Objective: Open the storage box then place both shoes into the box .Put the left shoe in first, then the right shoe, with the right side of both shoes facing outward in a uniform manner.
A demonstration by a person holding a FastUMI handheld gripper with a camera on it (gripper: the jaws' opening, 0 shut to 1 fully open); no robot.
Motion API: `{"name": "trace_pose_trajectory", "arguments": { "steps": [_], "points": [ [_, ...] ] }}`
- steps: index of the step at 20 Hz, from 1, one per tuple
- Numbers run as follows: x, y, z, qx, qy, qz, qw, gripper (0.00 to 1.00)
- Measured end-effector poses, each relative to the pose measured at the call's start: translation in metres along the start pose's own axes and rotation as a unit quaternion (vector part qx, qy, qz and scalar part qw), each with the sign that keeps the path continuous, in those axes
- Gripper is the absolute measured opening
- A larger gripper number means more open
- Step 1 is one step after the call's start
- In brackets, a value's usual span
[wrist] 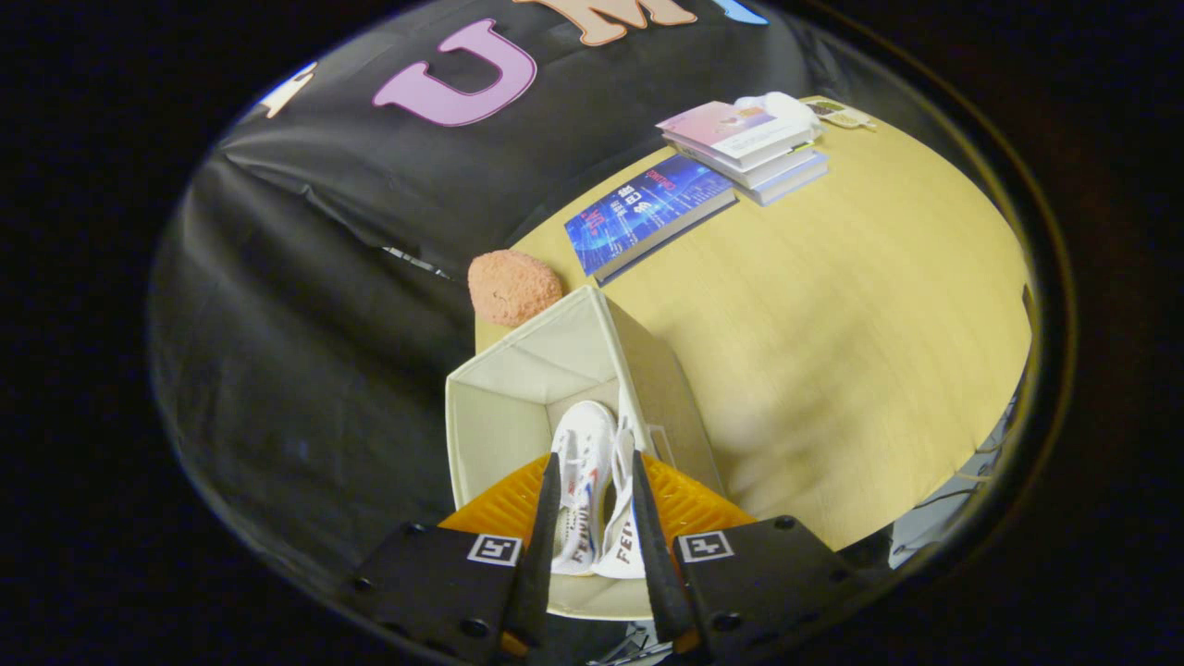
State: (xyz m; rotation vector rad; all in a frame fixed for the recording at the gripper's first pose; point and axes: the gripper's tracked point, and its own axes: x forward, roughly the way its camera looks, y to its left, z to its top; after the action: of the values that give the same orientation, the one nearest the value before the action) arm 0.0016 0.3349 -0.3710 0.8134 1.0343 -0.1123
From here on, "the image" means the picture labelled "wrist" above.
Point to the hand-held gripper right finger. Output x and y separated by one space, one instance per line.
661 573

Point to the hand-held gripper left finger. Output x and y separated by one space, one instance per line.
536 573

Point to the white shoe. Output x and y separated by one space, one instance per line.
622 546
583 444

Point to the beige fabric storage box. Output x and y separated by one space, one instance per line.
499 435

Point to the orange fuzzy ball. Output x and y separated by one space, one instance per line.
513 289

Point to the black backdrop cloth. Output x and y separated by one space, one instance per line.
324 324

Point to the blue cover book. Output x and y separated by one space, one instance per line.
638 213

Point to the grey blue book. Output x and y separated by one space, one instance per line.
791 185

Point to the white paged book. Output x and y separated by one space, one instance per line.
777 165

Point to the pink cover book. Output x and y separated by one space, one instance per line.
721 125

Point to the white round pouch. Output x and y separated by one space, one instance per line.
786 106

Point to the small colour palette tray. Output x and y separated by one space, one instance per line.
837 114

